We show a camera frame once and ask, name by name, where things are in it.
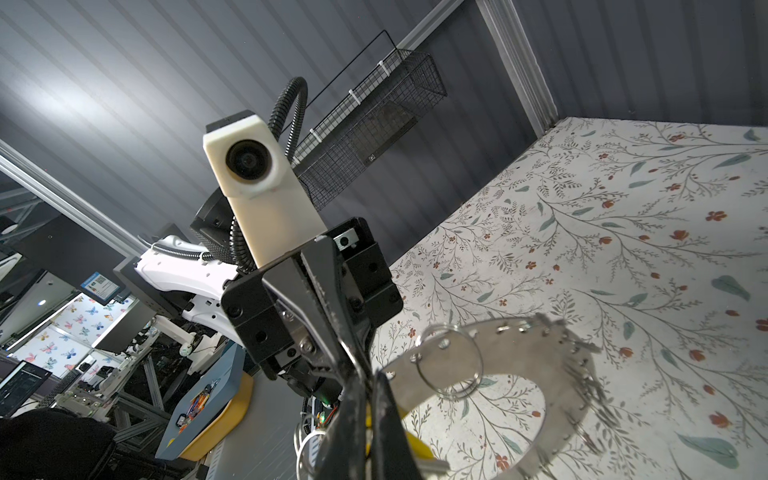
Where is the floral table mat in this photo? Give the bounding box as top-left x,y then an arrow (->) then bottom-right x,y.
372,118 -> 767,479

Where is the black wire side basket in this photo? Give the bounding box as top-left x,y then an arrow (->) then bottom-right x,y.
291,46 -> 447,211

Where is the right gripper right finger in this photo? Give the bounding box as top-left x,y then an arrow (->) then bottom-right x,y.
370,371 -> 422,480

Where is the grey tray with parts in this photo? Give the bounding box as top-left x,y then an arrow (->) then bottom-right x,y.
155,344 -> 254,461

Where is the grey beaded keyring coil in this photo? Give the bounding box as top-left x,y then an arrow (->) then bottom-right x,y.
293,311 -> 619,480

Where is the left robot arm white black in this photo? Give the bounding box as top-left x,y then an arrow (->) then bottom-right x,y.
136,77 -> 403,391

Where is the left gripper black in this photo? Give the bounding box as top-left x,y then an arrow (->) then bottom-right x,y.
221,217 -> 403,384

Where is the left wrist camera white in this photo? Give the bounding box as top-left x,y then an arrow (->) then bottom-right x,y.
203,110 -> 327,267

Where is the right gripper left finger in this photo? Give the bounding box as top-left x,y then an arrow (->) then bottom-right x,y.
314,378 -> 367,480

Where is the yellow tag key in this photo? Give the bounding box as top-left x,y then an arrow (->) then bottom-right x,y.
365,407 -> 450,480

